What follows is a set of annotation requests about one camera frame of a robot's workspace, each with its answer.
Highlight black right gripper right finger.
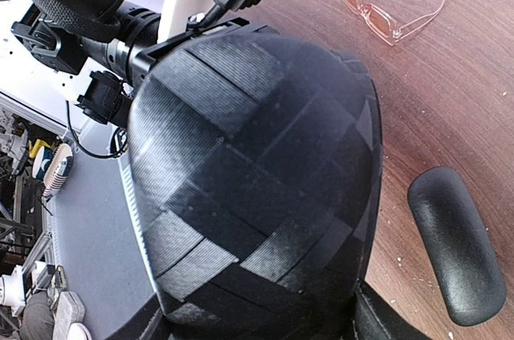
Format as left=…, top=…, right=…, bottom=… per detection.
left=353, top=281, right=430, bottom=340

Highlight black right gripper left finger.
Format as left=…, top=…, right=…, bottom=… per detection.
left=108, top=295, right=171, bottom=340

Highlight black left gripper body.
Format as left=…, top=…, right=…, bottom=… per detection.
left=128, top=16, right=270, bottom=84

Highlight black woven glasses case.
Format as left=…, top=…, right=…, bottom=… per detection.
left=128, top=33, right=382, bottom=339

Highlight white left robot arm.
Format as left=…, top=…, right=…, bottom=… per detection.
left=11, top=0, right=268, bottom=133

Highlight striped bowl off table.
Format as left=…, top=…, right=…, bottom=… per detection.
left=32, top=143, right=74, bottom=199

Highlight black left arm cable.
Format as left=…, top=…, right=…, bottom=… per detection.
left=65, top=98, right=125, bottom=159

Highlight aluminium front frame rail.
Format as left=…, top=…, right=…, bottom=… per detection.
left=116, top=157, right=157, bottom=293

